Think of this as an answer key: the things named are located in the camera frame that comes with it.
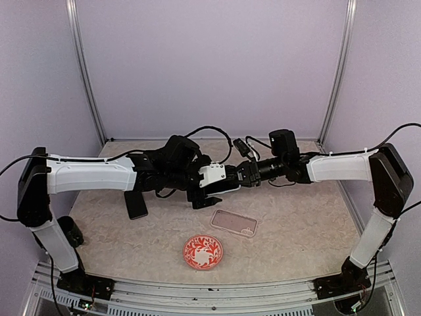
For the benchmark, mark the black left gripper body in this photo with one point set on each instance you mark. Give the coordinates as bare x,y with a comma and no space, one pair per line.
195,197

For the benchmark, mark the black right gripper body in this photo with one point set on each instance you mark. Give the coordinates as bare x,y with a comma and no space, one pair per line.
254,172

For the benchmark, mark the light blue phone case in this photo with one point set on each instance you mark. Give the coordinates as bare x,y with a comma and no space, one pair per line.
222,189

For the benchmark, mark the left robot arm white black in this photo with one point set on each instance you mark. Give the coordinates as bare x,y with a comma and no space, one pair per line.
144,249

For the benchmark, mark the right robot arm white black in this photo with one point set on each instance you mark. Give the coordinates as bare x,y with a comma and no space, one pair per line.
380,169

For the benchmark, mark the clear pink phone case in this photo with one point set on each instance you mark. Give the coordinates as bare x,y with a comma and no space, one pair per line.
234,223

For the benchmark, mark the black phone bottom of stack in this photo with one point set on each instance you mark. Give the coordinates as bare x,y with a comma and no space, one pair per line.
135,205

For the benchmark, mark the red white patterned bowl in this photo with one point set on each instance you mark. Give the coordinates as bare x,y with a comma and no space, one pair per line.
202,252

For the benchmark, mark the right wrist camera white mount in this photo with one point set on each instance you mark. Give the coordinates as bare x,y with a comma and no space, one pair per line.
246,150

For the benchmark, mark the front aluminium rail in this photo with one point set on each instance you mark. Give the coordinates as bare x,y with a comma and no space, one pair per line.
294,297

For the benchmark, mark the right aluminium frame post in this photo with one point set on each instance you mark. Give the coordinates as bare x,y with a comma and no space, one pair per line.
340,70

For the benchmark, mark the aluminium frame post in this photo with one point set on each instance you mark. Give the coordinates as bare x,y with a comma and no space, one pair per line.
72,12
340,70

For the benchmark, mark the left aluminium frame post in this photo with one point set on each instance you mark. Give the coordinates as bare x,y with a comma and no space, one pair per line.
72,12

